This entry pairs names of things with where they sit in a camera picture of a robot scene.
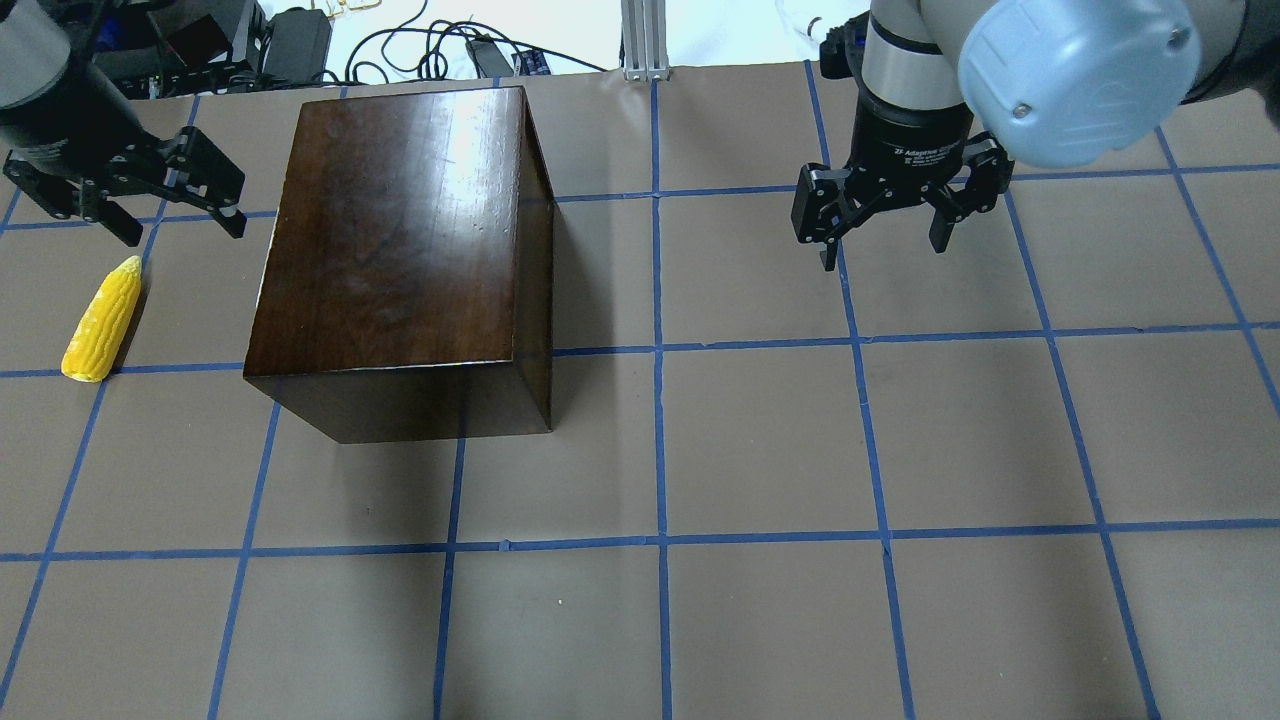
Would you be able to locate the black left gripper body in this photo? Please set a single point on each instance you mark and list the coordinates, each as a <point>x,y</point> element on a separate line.
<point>62,137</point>

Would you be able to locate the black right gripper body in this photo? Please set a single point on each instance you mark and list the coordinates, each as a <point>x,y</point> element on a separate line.
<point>908,137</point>

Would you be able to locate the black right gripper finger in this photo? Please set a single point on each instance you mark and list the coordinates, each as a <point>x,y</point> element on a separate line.
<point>989,177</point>
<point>825,208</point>

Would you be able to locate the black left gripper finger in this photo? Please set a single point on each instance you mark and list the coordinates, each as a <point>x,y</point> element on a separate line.
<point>67,201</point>
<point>204,177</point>

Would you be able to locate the yellow plastic corn cob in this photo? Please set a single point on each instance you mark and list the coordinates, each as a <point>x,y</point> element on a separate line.
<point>100,333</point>

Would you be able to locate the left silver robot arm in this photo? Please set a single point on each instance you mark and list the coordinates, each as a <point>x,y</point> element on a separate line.
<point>51,86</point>

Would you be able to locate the dark wooden drawer cabinet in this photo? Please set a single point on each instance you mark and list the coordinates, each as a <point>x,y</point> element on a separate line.
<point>408,291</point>

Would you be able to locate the aluminium frame post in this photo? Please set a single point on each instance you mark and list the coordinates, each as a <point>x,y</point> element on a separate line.
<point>644,56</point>

